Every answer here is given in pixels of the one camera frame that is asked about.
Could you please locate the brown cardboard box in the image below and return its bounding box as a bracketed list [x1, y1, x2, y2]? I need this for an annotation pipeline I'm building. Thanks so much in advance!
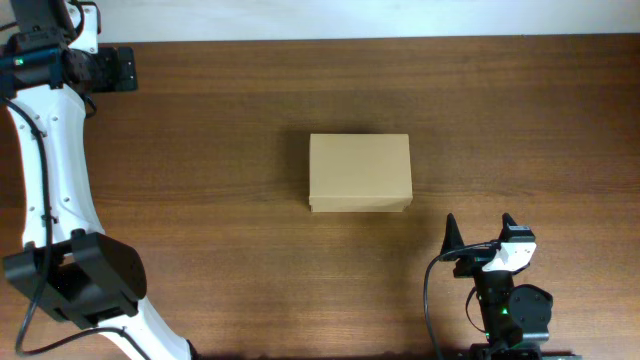
[309, 134, 413, 213]

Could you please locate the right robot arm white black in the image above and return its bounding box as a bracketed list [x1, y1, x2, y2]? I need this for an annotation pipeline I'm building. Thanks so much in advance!
[441, 213, 553, 359]

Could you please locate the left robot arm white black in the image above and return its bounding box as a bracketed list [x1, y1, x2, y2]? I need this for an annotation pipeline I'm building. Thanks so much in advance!
[1, 0, 197, 359]

